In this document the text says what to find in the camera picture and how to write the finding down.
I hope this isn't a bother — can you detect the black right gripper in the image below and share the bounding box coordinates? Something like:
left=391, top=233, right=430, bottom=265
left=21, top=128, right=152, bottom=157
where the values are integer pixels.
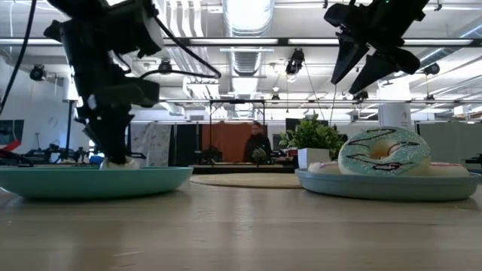
left=323, top=0, right=430, bottom=95

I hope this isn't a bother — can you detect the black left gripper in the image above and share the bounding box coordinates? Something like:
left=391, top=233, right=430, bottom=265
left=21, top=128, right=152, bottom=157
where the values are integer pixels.
left=73, top=52, right=161, bottom=163

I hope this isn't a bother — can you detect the small white donut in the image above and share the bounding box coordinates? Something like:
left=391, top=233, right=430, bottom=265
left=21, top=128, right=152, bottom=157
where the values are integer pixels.
left=99, top=156, right=140, bottom=170

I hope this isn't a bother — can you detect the large mint green donut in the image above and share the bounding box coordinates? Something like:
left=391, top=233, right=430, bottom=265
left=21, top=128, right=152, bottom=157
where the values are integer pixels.
left=337, top=126, right=432, bottom=177

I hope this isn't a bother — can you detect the large pink iced donut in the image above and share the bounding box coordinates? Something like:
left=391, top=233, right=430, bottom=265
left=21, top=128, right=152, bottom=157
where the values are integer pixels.
left=429, top=161, right=471, bottom=178

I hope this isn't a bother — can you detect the patterned curtain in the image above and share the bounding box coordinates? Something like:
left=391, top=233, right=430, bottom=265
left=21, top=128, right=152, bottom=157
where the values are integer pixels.
left=130, top=123, right=172, bottom=167

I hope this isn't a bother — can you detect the teal green plate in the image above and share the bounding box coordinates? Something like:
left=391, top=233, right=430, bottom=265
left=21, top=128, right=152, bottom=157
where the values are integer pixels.
left=0, top=166, right=194, bottom=199

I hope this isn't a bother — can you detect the white pillar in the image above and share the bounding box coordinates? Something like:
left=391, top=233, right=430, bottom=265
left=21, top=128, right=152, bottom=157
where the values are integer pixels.
left=378, top=81, right=412, bottom=131

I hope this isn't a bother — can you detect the potted green plant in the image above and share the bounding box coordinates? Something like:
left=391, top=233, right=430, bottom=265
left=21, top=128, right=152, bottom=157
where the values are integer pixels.
left=278, top=112, right=346, bottom=169

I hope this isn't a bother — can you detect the orange partition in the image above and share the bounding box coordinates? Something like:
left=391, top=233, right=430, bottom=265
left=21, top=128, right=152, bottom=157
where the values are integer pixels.
left=201, top=123, right=254, bottom=163

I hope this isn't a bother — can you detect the grey-blue plate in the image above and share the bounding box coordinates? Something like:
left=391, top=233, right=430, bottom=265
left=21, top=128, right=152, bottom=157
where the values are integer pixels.
left=294, top=168, right=482, bottom=202

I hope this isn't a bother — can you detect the overhead light bar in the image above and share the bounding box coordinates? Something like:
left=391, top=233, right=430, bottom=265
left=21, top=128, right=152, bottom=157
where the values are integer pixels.
left=0, top=36, right=482, bottom=47

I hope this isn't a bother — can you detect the person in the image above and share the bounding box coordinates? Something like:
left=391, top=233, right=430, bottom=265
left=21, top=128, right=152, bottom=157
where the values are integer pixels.
left=243, top=121, right=273, bottom=163

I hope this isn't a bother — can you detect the small background plant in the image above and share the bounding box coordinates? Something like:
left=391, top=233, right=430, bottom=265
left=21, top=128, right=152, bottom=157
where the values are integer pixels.
left=251, top=147, right=267, bottom=166

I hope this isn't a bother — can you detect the wall picture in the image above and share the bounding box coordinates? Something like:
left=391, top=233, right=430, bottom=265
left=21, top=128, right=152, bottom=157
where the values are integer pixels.
left=0, top=119, right=24, bottom=151

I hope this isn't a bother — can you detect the black hanging cable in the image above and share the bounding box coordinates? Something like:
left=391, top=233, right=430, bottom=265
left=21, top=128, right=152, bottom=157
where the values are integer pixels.
left=0, top=0, right=38, bottom=114

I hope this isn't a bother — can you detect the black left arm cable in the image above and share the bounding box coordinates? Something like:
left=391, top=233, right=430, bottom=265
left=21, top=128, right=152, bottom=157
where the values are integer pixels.
left=139, top=17, right=222, bottom=80

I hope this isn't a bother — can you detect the silver ceiling duct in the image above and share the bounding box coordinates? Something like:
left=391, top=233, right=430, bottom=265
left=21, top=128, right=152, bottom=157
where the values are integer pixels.
left=221, top=0, right=276, bottom=117

